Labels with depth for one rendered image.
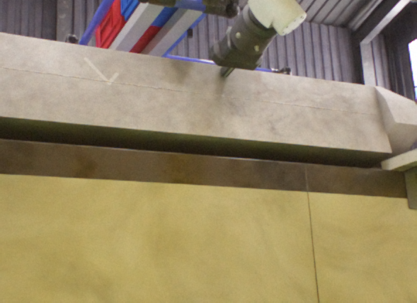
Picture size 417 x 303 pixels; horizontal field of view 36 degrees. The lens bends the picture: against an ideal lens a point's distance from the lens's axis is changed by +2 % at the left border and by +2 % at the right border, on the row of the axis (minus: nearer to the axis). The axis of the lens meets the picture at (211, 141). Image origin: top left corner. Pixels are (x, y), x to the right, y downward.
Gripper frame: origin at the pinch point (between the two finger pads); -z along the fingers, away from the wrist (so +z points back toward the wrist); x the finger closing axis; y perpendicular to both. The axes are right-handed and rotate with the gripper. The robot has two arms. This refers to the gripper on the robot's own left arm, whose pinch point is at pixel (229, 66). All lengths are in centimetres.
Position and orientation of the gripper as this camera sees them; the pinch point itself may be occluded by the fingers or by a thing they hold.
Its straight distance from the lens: 145.1
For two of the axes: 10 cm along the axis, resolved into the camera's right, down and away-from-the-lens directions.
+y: -1.1, -8.9, 4.5
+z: 3.7, -4.6, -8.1
